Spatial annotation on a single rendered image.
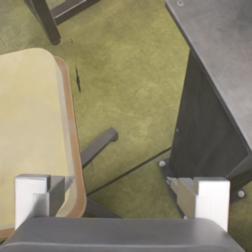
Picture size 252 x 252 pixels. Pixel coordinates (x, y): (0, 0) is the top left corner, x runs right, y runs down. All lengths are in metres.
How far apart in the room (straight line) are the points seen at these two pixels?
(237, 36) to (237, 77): 0.06
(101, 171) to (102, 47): 0.53
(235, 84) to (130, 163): 0.88
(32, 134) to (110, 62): 0.82
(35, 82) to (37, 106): 0.05
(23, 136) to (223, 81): 0.39
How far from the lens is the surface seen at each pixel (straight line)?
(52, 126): 0.63
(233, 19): 0.44
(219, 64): 0.40
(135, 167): 1.22
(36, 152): 0.62
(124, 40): 1.45
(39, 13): 1.32
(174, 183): 0.16
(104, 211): 1.13
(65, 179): 0.16
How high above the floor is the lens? 1.18
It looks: 69 degrees down
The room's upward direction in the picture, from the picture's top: 12 degrees counter-clockwise
